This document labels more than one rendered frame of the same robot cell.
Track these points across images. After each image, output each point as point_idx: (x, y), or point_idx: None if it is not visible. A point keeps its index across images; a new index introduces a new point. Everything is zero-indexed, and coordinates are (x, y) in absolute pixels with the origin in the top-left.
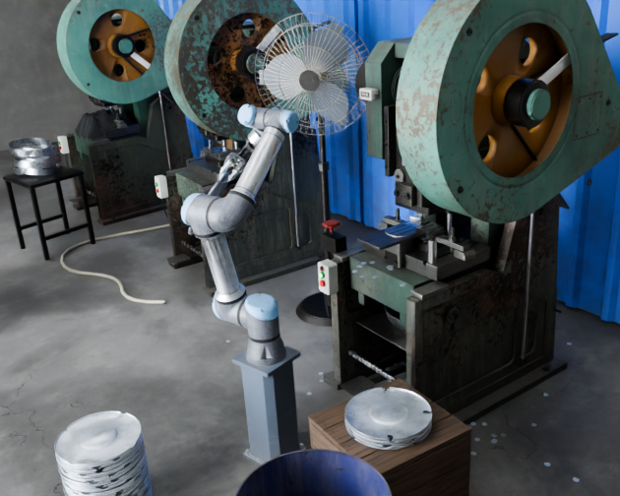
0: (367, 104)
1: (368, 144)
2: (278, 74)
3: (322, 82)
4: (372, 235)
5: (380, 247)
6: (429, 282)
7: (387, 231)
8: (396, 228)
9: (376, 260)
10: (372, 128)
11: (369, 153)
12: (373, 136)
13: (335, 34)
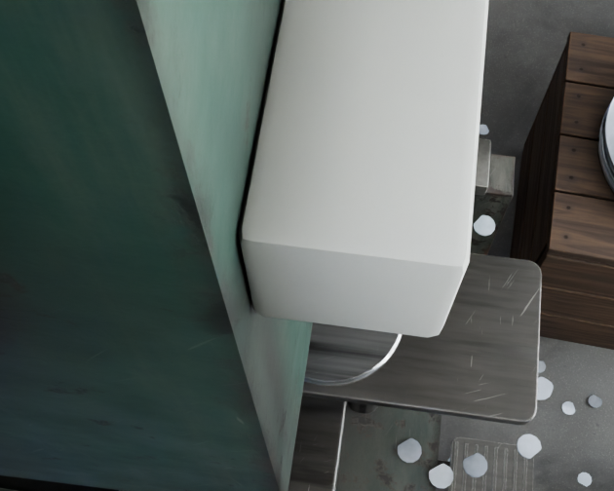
0: (258, 359)
1: (284, 471)
2: None
3: None
4: (458, 383)
5: (534, 262)
6: None
7: (383, 350)
8: (325, 342)
9: (377, 456)
10: (288, 358)
11: (288, 472)
12: (292, 370)
13: None
